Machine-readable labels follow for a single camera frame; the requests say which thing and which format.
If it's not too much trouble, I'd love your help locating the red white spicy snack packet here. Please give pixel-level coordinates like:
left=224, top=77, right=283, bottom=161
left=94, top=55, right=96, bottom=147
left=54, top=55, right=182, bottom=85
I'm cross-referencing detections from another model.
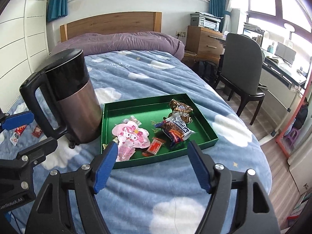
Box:
left=10, top=125, right=27, bottom=146

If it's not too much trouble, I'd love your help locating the pink cartoon snack packet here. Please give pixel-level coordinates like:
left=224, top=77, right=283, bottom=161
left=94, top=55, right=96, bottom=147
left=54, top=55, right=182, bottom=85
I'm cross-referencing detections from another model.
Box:
left=112, top=121, right=151, bottom=162

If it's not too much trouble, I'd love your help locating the small red candy packet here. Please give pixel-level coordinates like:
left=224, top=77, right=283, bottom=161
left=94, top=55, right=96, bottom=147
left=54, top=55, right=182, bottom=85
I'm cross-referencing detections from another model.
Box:
left=142, top=137, right=166, bottom=157

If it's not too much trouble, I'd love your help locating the dark red snack packet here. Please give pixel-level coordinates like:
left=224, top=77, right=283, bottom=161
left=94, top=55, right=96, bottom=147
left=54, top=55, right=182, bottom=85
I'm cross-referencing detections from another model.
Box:
left=32, top=125, right=43, bottom=138

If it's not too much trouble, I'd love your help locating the white blue milk snack packet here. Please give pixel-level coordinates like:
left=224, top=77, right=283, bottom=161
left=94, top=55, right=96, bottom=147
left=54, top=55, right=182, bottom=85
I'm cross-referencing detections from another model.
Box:
left=155, top=113, right=196, bottom=148

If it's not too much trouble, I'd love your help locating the blue cloud blanket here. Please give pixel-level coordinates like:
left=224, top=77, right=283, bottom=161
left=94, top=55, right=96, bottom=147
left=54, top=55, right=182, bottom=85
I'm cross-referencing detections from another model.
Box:
left=1, top=50, right=272, bottom=233

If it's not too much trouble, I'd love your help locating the brown black electric kettle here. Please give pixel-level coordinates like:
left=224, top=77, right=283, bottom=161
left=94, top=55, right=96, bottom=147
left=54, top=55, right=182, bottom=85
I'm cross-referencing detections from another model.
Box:
left=19, top=48, right=102, bottom=148

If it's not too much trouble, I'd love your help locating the brown chocolate snack packet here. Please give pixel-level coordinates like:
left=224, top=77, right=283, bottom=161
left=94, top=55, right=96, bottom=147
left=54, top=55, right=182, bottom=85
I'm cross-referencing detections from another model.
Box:
left=168, top=99, right=193, bottom=124

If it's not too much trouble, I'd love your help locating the black backpack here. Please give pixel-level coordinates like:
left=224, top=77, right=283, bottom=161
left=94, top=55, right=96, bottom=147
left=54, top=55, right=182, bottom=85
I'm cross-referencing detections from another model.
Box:
left=193, top=61, right=218, bottom=86

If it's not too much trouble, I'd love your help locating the white wardrobe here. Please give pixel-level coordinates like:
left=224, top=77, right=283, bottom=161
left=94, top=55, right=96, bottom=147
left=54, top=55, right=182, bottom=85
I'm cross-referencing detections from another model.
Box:
left=1, top=0, right=49, bottom=112

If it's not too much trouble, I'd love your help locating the purple duvet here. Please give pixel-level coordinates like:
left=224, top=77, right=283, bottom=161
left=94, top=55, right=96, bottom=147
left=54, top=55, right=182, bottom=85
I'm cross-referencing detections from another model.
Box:
left=51, top=32, right=184, bottom=60

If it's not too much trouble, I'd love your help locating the pink framed mirror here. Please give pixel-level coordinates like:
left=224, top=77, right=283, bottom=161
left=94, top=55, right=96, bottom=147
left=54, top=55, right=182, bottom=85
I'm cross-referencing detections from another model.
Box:
left=276, top=75, right=311, bottom=158

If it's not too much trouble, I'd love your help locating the dark grey chair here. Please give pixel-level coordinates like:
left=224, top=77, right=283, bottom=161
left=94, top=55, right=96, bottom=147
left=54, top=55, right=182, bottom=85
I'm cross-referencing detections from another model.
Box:
left=213, top=33, right=268, bottom=125

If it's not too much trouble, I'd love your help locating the white desk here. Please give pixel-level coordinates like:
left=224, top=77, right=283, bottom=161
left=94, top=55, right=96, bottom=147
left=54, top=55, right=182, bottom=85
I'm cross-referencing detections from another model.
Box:
left=260, top=51, right=307, bottom=137

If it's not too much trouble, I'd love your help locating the left teal curtain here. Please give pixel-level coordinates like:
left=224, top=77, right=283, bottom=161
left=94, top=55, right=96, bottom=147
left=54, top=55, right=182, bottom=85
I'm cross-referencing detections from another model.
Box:
left=47, top=0, right=68, bottom=22

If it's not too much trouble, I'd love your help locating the wooden drawer cabinet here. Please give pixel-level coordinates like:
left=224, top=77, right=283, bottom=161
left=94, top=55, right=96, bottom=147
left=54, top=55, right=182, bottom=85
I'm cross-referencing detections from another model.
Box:
left=183, top=25, right=225, bottom=65

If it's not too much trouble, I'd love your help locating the computer monitor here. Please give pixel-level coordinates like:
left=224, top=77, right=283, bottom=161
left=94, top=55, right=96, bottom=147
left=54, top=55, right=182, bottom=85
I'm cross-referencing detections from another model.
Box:
left=275, top=42, right=296, bottom=65

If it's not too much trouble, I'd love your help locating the wooden headboard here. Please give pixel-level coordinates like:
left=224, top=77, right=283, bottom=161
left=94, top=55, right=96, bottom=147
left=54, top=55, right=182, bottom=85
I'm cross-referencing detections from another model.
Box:
left=60, top=12, right=162, bottom=42

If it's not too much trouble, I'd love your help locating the grey printer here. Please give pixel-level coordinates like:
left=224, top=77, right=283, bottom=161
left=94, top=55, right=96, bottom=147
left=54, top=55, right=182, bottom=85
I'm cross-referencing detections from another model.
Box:
left=190, top=12, right=222, bottom=31

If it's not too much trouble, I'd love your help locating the wall power socket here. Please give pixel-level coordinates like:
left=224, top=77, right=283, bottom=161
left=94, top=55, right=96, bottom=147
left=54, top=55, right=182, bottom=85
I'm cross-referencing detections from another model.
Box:
left=175, top=31, right=186, bottom=37

